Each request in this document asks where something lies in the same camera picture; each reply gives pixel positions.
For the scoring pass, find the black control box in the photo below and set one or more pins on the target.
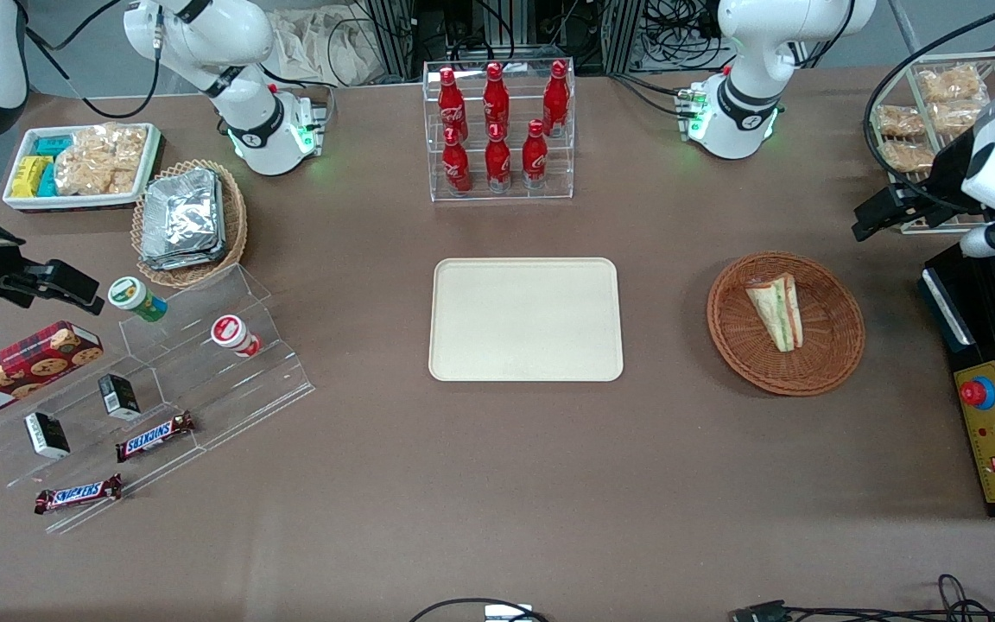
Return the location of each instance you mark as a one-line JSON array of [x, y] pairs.
[[972, 449]]

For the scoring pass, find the silver foil packet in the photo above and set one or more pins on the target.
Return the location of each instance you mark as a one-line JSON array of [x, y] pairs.
[[180, 216]]

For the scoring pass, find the oval wicker basket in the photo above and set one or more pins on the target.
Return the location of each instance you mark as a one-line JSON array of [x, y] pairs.
[[234, 216]]

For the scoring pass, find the small white adapter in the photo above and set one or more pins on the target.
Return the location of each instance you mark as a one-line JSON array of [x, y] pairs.
[[508, 613]]

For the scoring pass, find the round brown wicker basket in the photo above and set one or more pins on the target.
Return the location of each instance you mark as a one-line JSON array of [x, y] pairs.
[[830, 345]]

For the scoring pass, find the white rectangular snack tray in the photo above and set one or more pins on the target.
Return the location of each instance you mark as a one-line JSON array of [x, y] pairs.
[[18, 138]]

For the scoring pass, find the yellow snack packet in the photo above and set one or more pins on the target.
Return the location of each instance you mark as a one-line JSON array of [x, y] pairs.
[[29, 175]]

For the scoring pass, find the beige plastic tray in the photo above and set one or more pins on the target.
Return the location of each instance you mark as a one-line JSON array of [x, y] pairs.
[[525, 320]]

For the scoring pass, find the small black box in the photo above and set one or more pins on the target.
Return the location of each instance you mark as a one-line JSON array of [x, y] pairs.
[[47, 435], [120, 396]]

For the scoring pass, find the clear bag of rice crackers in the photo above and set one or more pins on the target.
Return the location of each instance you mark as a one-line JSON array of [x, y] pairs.
[[100, 160]]

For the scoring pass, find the red emergency stop button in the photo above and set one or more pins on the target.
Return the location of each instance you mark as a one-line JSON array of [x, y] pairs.
[[976, 393]]

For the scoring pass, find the green lidded cup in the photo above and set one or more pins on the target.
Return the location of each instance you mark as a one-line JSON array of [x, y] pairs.
[[136, 298]]

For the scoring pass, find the red cola bottle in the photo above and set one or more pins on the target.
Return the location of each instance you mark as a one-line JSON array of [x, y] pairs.
[[457, 164], [453, 104], [556, 99], [496, 99], [535, 157], [498, 162]]

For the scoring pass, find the teal snack packet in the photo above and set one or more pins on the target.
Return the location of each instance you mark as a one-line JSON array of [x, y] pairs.
[[54, 145], [47, 181]]

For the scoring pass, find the clear acrylic bottle rack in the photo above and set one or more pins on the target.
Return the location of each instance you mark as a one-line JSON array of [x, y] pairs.
[[506, 194]]

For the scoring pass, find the aluminium frame post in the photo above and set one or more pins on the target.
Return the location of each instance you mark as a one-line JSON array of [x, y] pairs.
[[623, 34], [394, 34]]

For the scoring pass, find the red tartan cookie box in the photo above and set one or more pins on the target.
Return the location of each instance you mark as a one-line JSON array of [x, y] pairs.
[[22, 367]]

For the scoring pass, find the clear acrylic step stand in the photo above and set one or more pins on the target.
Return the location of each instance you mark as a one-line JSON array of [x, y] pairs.
[[204, 389]]

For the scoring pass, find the crumpled beige bag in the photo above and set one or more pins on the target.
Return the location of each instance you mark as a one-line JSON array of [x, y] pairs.
[[316, 43]]

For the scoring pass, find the red lidded cup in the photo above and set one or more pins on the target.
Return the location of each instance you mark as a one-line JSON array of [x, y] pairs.
[[234, 335]]

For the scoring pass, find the clear bag of fried snacks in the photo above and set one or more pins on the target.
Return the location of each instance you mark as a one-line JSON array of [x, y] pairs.
[[955, 118], [906, 155], [900, 121], [951, 84]]

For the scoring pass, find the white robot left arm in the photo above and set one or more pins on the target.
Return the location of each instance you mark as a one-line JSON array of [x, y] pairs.
[[774, 34]]

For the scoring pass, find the Snickers chocolate bar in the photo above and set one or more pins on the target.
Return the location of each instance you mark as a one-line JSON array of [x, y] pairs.
[[78, 494], [155, 437]]

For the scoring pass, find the wrapped triangle sandwich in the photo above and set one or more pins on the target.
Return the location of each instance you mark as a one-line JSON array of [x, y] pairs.
[[776, 311]]

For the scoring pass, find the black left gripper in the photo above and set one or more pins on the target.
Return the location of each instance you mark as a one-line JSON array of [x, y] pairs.
[[947, 183]]

